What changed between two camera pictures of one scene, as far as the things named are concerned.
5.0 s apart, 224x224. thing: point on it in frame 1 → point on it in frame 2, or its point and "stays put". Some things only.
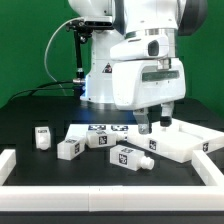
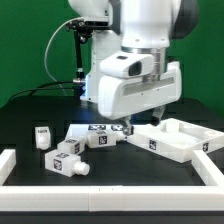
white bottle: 130,158 → 65,162
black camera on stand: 82,31 stays put
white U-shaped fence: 114,198 stays put
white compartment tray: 178,141 stays put
